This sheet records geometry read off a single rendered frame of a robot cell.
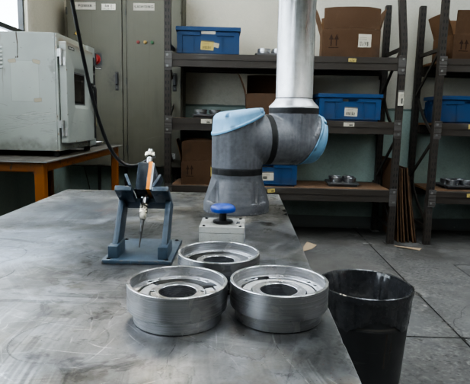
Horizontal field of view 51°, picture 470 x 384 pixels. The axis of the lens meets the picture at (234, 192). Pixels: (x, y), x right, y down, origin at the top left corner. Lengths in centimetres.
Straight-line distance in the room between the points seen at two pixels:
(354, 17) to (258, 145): 318
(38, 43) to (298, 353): 253
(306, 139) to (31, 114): 197
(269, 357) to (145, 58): 407
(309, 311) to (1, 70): 257
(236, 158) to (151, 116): 336
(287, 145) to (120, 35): 351
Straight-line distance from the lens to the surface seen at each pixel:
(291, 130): 111
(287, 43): 114
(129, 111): 443
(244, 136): 106
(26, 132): 286
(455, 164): 497
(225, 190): 106
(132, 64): 445
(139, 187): 75
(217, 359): 46
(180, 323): 49
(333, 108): 413
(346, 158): 467
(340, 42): 416
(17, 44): 289
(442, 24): 430
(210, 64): 400
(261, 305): 49
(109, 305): 58
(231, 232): 75
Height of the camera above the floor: 101
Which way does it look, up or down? 9 degrees down
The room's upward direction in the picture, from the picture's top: 1 degrees clockwise
